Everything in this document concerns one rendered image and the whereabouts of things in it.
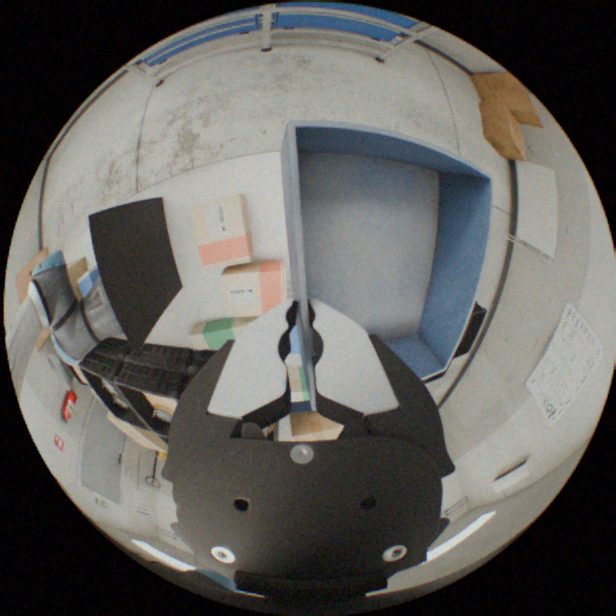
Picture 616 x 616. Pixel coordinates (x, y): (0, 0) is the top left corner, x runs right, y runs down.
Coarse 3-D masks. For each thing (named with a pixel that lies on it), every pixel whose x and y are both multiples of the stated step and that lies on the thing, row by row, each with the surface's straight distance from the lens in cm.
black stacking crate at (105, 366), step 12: (84, 360) 102; (96, 360) 97; (108, 360) 91; (120, 360) 86; (84, 372) 106; (108, 372) 86; (120, 372) 86; (96, 384) 112; (108, 396) 120; (120, 408) 126; (132, 420) 118
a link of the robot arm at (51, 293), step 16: (48, 256) 50; (32, 272) 54; (48, 272) 49; (64, 272) 51; (32, 288) 49; (48, 288) 48; (64, 288) 50; (32, 304) 49; (48, 304) 48; (64, 304) 50; (16, 320) 49; (32, 320) 48; (48, 320) 49; (16, 336) 47; (32, 336) 48; (16, 352) 47; (16, 368) 47; (16, 384) 48
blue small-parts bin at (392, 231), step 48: (288, 144) 9; (336, 144) 14; (384, 144) 13; (432, 144) 13; (288, 192) 10; (336, 192) 16; (384, 192) 18; (432, 192) 21; (480, 192) 18; (288, 240) 14; (336, 240) 17; (384, 240) 18; (432, 240) 22; (480, 240) 18; (336, 288) 18; (384, 288) 20; (432, 288) 23; (384, 336) 24; (432, 336) 24
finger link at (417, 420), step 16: (368, 336) 9; (384, 352) 9; (384, 368) 8; (400, 368) 8; (400, 384) 8; (416, 384) 8; (400, 400) 7; (416, 400) 7; (432, 400) 8; (368, 416) 7; (384, 416) 7; (400, 416) 7; (416, 416) 7; (432, 416) 7; (368, 432) 7; (384, 432) 7; (400, 432) 7; (416, 432) 7; (432, 432) 7; (432, 448) 7; (448, 464) 7
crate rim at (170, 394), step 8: (120, 384) 78; (128, 384) 74; (136, 384) 72; (144, 384) 71; (120, 392) 85; (144, 392) 71; (152, 392) 68; (160, 392) 66; (168, 392) 65; (176, 392) 65; (128, 400) 87; (176, 400) 65
